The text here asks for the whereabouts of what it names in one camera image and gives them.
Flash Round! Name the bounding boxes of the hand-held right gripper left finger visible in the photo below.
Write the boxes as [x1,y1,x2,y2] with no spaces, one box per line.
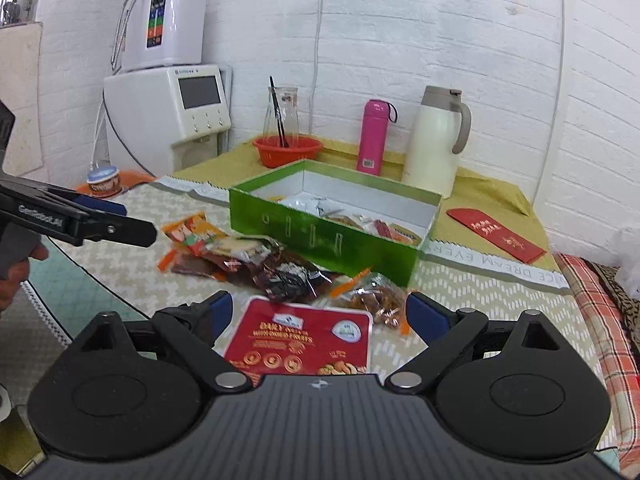
[80,290,253,393]

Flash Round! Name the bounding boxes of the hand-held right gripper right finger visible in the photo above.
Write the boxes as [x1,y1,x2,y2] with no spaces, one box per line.
[385,291,563,391]

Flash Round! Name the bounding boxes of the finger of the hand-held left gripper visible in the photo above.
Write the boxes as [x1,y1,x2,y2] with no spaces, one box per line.
[82,212,157,249]
[50,185,127,217]

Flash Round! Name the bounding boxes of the orange leaf-print snack packet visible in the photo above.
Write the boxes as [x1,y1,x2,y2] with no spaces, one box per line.
[161,212,223,256]

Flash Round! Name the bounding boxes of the red nut snack packet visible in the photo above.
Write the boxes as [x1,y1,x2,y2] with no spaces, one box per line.
[223,296,375,376]

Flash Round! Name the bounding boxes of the green cardboard box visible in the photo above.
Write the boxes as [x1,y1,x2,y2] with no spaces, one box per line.
[229,158,443,291]

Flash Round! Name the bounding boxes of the person's left hand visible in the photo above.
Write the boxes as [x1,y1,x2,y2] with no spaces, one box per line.
[0,245,50,314]

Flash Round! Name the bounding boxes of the small lidded cup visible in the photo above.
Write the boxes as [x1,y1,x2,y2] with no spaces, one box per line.
[86,166,123,197]

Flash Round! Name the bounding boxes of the clear orange-trimmed snack packet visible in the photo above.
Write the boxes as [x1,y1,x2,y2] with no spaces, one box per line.
[330,269,412,336]

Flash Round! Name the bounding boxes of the reddish-brown clear snack packet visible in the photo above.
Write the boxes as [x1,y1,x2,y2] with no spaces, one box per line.
[160,250,236,281]

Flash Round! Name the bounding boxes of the clear yellow snack packet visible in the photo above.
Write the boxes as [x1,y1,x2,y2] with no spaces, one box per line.
[202,235,281,267]

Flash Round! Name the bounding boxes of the dark brown snack packet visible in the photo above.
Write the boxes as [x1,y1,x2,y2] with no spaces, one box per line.
[250,247,333,303]

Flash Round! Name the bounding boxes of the white appliance with screen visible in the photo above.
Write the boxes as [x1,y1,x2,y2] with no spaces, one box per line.
[103,64,233,178]

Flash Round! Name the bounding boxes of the red envelope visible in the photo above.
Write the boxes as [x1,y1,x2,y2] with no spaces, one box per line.
[446,207,547,264]

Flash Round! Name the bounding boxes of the beige wooden board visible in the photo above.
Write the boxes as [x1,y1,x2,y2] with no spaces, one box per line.
[0,22,43,181]

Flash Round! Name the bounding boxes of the yellow cloth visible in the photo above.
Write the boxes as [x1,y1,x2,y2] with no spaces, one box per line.
[172,137,561,273]

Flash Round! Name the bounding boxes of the silver snack packet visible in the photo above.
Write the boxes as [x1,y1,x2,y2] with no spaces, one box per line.
[279,194,351,221]

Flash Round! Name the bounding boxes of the cream thermos jug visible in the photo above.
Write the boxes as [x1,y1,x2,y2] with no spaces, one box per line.
[402,86,472,198]

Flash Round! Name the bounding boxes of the red plastic basket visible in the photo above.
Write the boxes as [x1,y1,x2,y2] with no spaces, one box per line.
[252,135,324,169]

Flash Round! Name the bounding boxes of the pink bottle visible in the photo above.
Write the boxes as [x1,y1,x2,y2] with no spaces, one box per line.
[357,99,398,176]

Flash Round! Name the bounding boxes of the white water purifier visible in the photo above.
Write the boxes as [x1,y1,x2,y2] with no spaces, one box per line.
[121,0,208,73]

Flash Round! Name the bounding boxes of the floral blanket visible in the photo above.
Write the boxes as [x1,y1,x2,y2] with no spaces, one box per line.
[590,260,640,343]

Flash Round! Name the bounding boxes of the black straw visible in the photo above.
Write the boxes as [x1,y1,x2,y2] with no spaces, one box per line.
[270,76,290,148]

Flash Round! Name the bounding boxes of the glass jar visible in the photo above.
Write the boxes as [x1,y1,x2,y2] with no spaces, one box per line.
[263,86,299,148]

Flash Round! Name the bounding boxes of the red checked blanket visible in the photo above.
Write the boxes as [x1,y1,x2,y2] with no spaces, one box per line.
[555,252,640,476]

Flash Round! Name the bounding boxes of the white plastic bag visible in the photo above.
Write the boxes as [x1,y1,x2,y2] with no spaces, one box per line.
[617,225,640,301]

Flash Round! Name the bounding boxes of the grey purifier hoses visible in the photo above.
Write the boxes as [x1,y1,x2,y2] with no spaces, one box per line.
[110,0,129,69]

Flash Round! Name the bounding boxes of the white wall cable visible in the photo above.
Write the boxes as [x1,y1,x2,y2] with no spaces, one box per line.
[311,0,328,133]
[531,0,572,203]

